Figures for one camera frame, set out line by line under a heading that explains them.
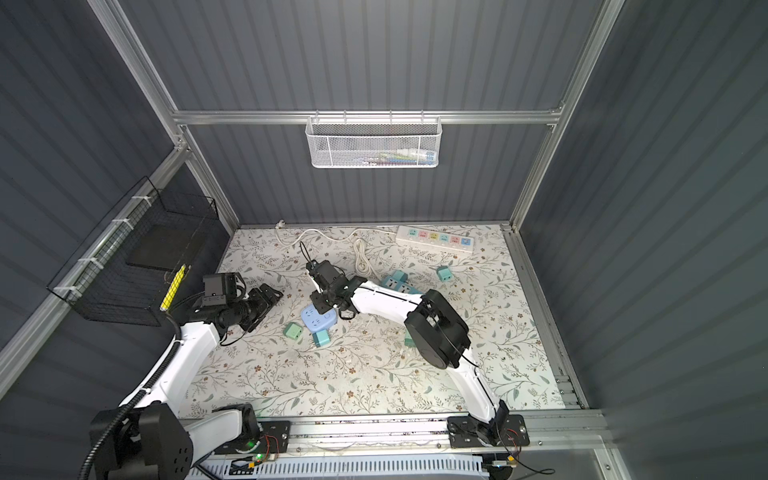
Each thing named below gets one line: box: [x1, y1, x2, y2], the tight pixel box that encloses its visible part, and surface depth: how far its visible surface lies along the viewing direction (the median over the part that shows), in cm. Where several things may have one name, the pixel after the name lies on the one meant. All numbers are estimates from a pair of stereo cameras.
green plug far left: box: [284, 322, 303, 340], surface depth 92 cm
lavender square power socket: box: [302, 304, 337, 334], surface depth 93 cm
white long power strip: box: [396, 225, 474, 253], surface depth 114 cm
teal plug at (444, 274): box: [436, 266, 454, 283], surface depth 107 cm
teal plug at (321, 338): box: [312, 330, 330, 348], surface depth 91 cm
